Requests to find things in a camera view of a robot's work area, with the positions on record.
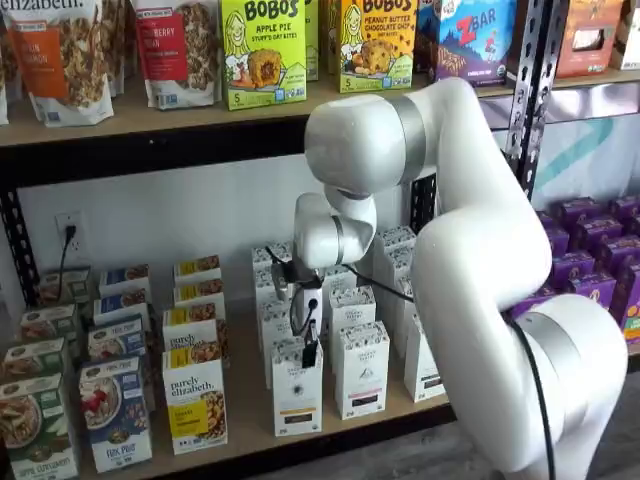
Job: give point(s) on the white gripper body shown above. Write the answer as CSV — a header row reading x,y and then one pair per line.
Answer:
x,y
306,312

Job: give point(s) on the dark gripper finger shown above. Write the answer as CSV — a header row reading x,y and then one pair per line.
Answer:
x,y
311,354

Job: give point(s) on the white tea box yellow strip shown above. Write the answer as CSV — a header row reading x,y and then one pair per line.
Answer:
x,y
295,400
264,290
270,330
260,255

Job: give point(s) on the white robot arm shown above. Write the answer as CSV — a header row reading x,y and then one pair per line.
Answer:
x,y
475,250

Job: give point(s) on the white tea box pink strip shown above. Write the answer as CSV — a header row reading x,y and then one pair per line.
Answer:
x,y
360,375
350,310
340,280

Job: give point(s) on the low wooden shelf board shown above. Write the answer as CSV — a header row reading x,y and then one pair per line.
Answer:
x,y
250,400

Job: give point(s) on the white tea box dark strip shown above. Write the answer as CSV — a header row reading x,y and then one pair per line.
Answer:
x,y
400,315
397,260
420,370
395,237

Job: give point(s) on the white yellow granola box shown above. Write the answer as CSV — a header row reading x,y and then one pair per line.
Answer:
x,y
197,297
197,267
195,400
187,332

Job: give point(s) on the green apple oatmeal box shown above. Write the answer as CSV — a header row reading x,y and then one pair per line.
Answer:
x,y
47,322
65,287
35,357
35,430

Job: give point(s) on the high wooden shelf board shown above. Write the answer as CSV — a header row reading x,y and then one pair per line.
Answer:
x,y
150,120

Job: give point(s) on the green apple pie box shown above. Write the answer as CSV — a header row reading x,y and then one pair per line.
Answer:
x,y
265,55

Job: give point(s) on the purple snack box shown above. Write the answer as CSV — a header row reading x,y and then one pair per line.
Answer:
x,y
572,267
627,207
627,295
620,252
592,290
582,210
600,231

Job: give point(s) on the green snack box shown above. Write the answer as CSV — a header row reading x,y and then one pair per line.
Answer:
x,y
312,40

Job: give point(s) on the yellow peanut butter snack box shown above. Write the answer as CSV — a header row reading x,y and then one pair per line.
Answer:
x,y
377,45

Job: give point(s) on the dark blue snack box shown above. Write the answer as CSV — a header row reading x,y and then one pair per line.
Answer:
x,y
426,45

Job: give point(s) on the purple Zbar box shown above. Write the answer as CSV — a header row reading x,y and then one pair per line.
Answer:
x,y
475,40

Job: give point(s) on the orange snack box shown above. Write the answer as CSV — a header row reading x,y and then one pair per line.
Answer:
x,y
590,37

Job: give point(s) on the white snack box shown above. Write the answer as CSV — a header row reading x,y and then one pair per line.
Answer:
x,y
631,35

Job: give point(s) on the red label granola bag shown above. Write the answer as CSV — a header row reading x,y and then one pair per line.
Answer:
x,y
175,50

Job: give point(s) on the white teal banner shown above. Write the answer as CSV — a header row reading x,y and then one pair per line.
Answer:
x,y
580,150

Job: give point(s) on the brown granola bag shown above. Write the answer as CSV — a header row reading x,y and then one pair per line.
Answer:
x,y
120,45

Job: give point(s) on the orange label granola bag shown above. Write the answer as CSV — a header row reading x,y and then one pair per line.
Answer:
x,y
60,55

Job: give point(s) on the white granola bag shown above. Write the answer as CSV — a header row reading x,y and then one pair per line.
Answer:
x,y
3,75

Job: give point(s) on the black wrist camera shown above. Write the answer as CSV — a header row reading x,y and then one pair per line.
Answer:
x,y
283,280

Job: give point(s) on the black metal shelf frame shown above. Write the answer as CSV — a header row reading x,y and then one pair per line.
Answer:
x,y
150,165

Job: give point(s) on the white wall outlet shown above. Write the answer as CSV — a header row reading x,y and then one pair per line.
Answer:
x,y
75,220

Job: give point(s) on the perforated metal shelf post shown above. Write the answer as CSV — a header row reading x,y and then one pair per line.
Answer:
x,y
525,100

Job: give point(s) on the wooden shelf board beside post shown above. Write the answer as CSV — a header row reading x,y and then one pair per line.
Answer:
x,y
595,80

